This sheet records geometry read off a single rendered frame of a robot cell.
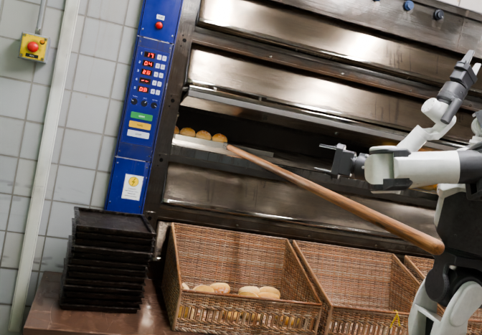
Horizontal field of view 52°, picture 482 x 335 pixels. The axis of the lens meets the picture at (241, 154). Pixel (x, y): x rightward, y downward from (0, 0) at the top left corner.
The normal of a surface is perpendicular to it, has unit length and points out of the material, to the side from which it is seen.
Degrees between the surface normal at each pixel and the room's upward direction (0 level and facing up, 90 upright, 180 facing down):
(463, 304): 90
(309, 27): 70
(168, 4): 90
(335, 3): 90
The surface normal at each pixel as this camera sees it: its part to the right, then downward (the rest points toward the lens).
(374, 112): 0.31, -0.22
